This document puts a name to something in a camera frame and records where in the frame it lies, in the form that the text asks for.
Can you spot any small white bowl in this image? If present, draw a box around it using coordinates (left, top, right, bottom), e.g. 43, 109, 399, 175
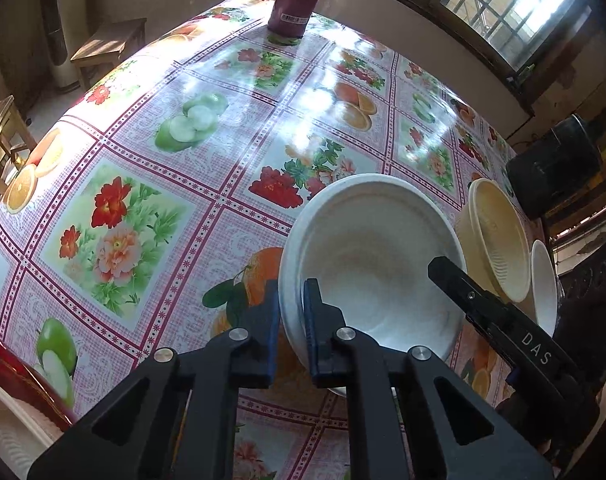
527, 240, 559, 336

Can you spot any large white bowl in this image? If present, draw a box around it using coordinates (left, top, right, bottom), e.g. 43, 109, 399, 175
278, 174, 467, 365

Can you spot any red chair with plate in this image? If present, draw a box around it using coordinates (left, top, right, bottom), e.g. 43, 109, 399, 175
0, 342, 75, 479

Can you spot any large cream colander bowl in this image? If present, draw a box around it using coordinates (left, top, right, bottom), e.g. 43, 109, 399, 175
455, 178, 531, 304

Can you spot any black electric kettle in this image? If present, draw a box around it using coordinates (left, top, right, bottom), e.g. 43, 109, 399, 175
507, 114, 602, 220

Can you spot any light wooden stool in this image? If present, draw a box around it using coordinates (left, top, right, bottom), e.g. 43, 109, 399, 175
0, 96, 36, 198

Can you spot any small wooden stool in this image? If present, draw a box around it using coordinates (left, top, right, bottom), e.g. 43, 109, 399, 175
71, 18, 146, 91

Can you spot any barred window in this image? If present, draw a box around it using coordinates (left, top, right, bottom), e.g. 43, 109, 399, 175
332, 0, 604, 86

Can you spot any white standing air conditioner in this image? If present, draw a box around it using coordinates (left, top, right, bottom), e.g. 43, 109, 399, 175
40, 0, 89, 93

